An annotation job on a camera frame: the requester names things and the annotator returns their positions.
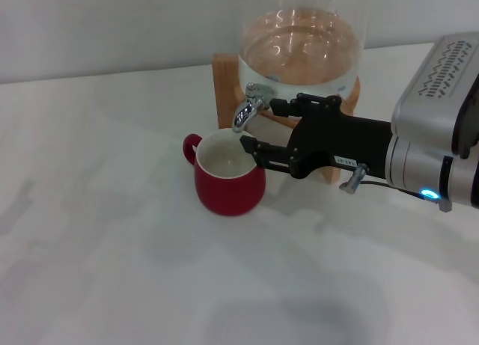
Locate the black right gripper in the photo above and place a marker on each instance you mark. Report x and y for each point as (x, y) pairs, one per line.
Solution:
(337, 143)

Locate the chrome faucet tap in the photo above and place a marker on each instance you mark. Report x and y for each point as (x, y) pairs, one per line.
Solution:
(245, 113)

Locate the red ceramic cup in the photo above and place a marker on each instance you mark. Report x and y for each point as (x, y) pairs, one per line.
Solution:
(232, 195)

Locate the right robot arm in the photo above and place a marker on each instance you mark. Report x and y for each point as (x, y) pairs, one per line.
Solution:
(411, 161)

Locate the glass water dispenser jar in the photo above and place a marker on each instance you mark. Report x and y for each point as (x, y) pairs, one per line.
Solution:
(299, 53)

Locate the silver metal bolt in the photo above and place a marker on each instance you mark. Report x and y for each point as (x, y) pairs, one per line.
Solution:
(353, 178)

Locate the wooden dispenser stand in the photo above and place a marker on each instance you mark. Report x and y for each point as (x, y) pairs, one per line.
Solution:
(224, 83)

